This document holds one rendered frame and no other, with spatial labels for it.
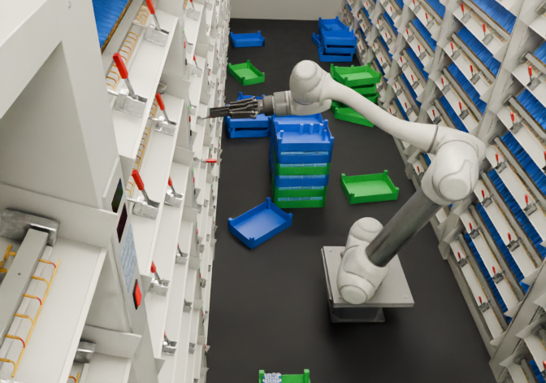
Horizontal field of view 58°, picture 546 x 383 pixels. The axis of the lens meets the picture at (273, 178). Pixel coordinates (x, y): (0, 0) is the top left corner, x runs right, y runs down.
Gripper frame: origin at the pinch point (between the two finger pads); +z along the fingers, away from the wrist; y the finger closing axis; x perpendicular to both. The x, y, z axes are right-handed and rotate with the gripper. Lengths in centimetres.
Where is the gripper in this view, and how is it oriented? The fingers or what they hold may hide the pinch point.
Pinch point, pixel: (219, 111)
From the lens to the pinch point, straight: 186.1
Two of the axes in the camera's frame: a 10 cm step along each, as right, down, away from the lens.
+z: -9.9, 1.2, 0.3
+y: -0.5, -6.1, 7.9
